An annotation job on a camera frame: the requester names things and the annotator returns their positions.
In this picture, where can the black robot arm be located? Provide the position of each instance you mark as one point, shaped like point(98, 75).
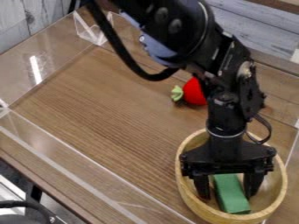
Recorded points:
point(183, 39)

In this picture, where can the clear acrylic wall panel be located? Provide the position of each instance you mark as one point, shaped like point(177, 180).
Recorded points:
point(86, 187)

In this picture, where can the red plush strawberry toy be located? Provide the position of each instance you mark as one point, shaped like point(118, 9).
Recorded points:
point(190, 93)

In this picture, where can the green rectangular block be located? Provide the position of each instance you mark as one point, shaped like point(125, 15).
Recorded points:
point(231, 198)

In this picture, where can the brown wooden bowl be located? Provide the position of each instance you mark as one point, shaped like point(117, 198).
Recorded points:
point(263, 203)

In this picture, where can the clear acrylic corner bracket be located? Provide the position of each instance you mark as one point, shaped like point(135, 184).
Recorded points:
point(90, 33)

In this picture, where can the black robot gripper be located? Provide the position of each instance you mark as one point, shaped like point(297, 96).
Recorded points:
point(207, 155)

